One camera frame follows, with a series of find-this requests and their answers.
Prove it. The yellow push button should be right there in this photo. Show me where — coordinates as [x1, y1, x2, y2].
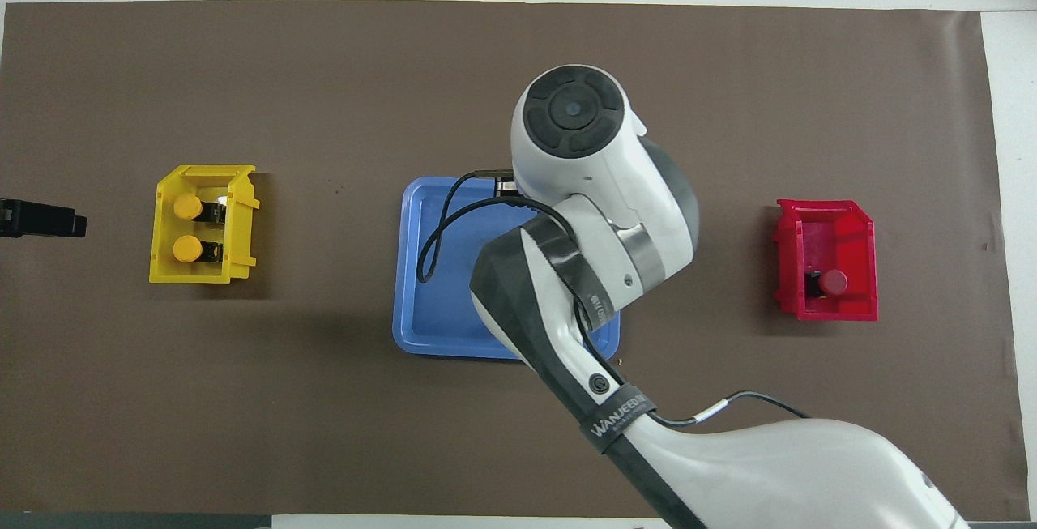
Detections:
[173, 193, 230, 224]
[173, 235, 224, 264]

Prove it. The yellow plastic bin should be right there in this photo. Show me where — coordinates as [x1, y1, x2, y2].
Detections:
[149, 164, 261, 284]

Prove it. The blue plastic tray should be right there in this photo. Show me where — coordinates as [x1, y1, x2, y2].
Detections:
[392, 177, 623, 361]

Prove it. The red plastic bin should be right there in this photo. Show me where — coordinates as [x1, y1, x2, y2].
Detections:
[771, 198, 879, 322]

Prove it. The red push button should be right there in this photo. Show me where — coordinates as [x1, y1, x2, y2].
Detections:
[804, 269, 849, 297]

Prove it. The brown paper table mat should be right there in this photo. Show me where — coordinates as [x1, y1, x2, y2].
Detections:
[0, 0, 1030, 522]

